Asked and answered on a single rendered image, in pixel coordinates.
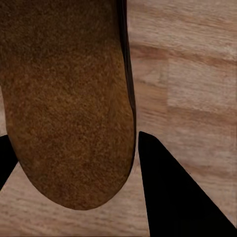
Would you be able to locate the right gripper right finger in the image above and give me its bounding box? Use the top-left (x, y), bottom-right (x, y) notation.
top-left (138, 131), bottom-right (237, 237)

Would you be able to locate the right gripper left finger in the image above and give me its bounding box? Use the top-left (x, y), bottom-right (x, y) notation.
top-left (0, 134), bottom-right (18, 191)

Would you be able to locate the sandal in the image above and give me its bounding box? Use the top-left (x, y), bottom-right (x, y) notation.
top-left (0, 0), bottom-right (136, 210)

